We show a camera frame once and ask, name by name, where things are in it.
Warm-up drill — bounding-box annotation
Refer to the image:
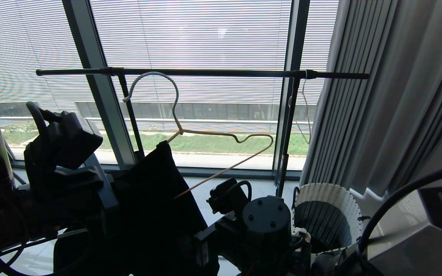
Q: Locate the black cable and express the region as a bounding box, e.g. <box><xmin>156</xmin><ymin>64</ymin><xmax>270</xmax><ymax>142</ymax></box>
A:
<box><xmin>236</xmin><ymin>180</ymin><xmax>253</xmax><ymax>204</ymax></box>
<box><xmin>356</xmin><ymin>160</ymin><xmax>442</xmax><ymax>265</ymax></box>
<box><xmin>26</xmin><ymin>101</ymin><xmax>58</xmax><ymax>146</ymax></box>

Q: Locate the black clothes rack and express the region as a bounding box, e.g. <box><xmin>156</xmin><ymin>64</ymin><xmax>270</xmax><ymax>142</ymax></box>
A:
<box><xmin>36</xmin><ymin>67</ymin><xmax>370</xmax><ymax>198</ymax></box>

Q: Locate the window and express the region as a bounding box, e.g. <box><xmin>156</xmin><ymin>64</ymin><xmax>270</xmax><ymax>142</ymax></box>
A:
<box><xmin>0</xmin><ymin>0</ymin><xmax>338</xmax><ymax>181</ymax></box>

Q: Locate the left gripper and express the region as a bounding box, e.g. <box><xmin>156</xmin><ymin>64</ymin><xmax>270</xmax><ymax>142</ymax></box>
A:
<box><xmin>25</xmin><ymin>153</ymin><xmax>120</xmax><ymax>238</ymax></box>

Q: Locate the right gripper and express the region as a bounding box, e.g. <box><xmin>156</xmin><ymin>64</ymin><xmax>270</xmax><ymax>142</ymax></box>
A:
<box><xmin>194</xmin><ymin>218</ymin><xmax>244</xmax><ymax>269</ymax></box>

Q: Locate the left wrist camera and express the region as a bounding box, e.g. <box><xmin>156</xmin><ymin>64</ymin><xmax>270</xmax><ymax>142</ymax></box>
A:
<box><xmin>23</xmin><ymin>110</ymin><xmax>104</xmax><ymax>192</ymax></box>

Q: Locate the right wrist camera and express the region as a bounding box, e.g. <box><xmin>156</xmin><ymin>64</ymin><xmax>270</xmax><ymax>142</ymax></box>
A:
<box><xmin>207</xmin><ymin>177</ymin><xmax>253</xmax><ymax>215</ymax></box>

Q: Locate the pink clothes hanger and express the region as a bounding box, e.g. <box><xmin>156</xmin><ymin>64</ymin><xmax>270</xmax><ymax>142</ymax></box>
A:
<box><xmin>288</xmin><ymin>79</ymin><xmax>313</xmax><ymax>145</ymax></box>
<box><xmin>123</xmin><ymin>72</ymin><xmax>274</xmax><ymax>200</ymax></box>

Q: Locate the grey curtain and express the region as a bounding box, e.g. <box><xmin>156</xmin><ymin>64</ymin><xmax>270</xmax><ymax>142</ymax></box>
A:
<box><xmin>300</xmin><ymin>0</ymin><xmax>442</xmax><ymax>215</ymax></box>

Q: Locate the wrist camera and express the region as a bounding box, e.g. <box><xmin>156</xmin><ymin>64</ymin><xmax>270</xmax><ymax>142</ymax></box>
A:
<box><xmin>207</xmin><ymin>177</ymin><xmax>253</xmax><ymax>215</ymax></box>
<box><xmin>23</xmin><ymin>110</ymin><xmax>104</xmax><ymax>192</ymax></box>

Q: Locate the cream printed garment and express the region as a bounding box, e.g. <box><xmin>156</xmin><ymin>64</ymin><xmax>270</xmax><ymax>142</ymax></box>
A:
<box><xmin>293</xmin><ymin>227</ymin><xmax>312</xmax><ymax>253</ymax></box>

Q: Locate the black short-sleeved shirt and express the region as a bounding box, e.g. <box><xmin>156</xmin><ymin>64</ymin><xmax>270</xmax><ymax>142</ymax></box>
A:
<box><xmin>53</xmin><ymin>141</ymin><xmax>220</xmax><ymax>276</ymax></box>

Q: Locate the white laundry basket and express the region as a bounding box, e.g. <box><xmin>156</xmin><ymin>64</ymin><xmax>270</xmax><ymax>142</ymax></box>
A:
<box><xmin>292</xmin><ymin>183</ymin><xmax>371</xmax><ymax>265</ymax></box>

